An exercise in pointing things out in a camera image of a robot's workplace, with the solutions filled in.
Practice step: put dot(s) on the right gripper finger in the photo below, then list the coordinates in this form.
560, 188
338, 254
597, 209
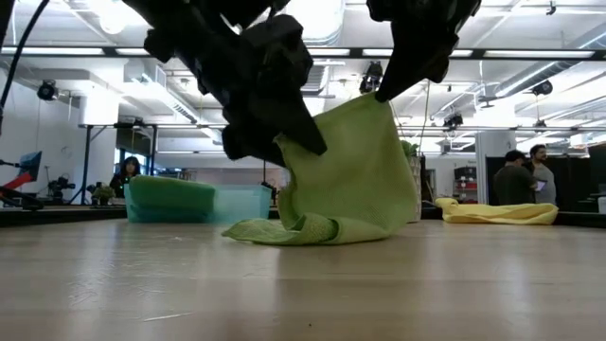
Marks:
402, 66
440, 64

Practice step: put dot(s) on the black hanging camera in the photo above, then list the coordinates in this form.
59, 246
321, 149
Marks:
373, 71

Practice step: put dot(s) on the black aluminium table frame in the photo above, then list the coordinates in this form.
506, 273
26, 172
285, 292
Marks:
61, 217

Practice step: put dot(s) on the black overhead crossbeam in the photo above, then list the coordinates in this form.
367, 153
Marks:
600, 54

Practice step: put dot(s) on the light green microfiber towel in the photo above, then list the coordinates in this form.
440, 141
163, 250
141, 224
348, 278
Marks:
350, 166

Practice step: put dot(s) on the black background robot arm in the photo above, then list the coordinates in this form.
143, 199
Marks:
59, 184

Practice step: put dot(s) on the small background potted plant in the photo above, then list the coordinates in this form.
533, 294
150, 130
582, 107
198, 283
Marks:
103, 193

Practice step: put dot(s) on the silver ventilation duct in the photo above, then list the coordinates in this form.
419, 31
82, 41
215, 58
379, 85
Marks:
331, 23

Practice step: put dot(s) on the teal translucent plastic bin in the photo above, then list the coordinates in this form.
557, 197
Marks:
241, 203

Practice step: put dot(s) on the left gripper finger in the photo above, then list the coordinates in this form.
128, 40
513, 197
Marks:
298, 128
246, 142

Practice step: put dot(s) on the blue and red tilted screen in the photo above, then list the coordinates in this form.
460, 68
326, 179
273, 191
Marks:
28, 166

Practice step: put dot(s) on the yellow microfiber towel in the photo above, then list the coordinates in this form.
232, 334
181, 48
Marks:
497, 214

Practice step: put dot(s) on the black ceiling spotlight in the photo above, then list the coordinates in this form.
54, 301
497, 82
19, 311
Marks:
542, 88
47, 90
453, 120

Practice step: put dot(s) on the person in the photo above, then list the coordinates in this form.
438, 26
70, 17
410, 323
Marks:
129, 170
513, 184
544, 177

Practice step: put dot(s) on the black background station frame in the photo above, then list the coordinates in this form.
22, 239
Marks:
87, 156

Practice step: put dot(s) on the black room partition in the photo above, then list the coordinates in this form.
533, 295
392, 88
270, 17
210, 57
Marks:
573, 182

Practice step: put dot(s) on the succulent in patterned pot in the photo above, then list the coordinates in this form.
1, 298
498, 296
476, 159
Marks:
415, 184

